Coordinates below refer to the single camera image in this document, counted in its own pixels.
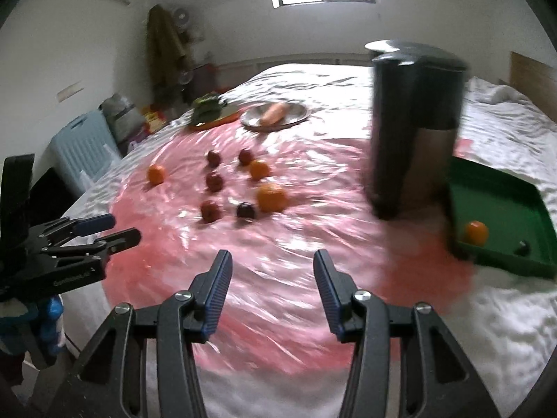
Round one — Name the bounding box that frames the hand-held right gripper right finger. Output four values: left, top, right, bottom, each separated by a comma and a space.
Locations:
313, 249, 523, 418

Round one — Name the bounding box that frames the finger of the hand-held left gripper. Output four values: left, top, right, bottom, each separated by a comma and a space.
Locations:
41, 227, 142, 267
30, 213, 116, 249

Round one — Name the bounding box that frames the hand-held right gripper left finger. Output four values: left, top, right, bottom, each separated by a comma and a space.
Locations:
32, 249, 233, 418

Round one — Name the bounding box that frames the large orange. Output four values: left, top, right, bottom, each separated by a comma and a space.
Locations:
257, 183, 288, 212

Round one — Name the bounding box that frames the green tray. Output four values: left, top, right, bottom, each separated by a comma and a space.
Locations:
446, 157, 557, 279

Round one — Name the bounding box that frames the blue white cloth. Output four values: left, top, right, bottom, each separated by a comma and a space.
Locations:
0, 294, 65, 369

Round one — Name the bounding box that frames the pink plastic sheet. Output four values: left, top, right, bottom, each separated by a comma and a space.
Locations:
104, 131, 477, 375

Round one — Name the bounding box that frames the light blue plastic crate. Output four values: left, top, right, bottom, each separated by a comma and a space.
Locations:
49, 110, 123, 192

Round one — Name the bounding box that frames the grey bag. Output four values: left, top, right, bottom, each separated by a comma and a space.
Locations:
100, 93, 145, 140

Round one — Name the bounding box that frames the green leafy vegetable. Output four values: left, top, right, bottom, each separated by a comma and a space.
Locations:
191, 93, 228, 125

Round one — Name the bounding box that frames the orange cutting board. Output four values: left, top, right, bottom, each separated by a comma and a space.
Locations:
187, 104, 242, 130

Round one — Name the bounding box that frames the white bed sheet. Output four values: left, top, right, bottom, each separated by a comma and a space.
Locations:
61, 63, 557, 418

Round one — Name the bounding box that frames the round metal plate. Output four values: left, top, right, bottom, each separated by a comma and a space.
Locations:
240, 101, 311, 130

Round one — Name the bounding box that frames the dark steel cylindrical bin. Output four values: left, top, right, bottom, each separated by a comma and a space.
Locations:
363, 40, 471, 220

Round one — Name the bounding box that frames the orange sweet potato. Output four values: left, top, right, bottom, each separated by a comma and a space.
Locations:
260, 103, 289, 126

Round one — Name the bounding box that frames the hanging brown coat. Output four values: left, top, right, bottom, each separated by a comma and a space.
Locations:
146, 5, 192, 96

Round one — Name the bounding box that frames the small white fan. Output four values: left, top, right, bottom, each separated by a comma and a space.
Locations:
172, 6, 192, 31

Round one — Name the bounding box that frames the crumpled white blanket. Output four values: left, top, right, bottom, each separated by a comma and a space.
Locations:
468, 76, 544, 106

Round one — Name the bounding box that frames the wooden headboard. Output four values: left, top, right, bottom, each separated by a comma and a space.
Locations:
509, 51, 557, 114

